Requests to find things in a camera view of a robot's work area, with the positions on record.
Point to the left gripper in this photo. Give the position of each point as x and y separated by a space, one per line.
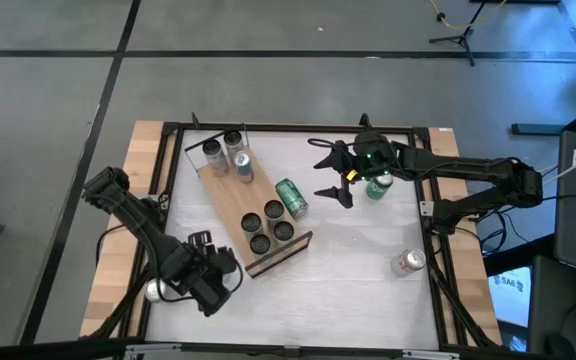
203 262

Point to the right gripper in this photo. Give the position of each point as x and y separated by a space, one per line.
370 155

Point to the silver and blue can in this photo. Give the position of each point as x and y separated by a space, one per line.
243 167

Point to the Celsius Peach Vibe can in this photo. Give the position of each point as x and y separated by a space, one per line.
233 140
214 155

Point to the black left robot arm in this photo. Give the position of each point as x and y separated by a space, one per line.
133 220

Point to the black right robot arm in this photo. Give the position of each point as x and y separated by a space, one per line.
468 167

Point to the green Sprite can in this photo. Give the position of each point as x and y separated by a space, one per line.
378 189

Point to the dark green soda can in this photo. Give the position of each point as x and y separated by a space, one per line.
292 198

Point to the plain silver can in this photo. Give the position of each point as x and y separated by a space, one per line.
151 291

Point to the wooden tray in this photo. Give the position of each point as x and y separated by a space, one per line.
228 200

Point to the white can with red print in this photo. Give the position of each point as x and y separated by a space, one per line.
408 261

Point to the black tripod stand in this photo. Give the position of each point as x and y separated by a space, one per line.
464 36

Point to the dark furniture foot bar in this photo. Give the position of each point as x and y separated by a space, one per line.
538 129

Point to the dark grey cabinet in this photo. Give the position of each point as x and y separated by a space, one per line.
553 300

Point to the black table frame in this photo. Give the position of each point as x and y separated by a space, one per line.
293 127

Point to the black rig rail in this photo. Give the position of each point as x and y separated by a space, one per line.
68 350

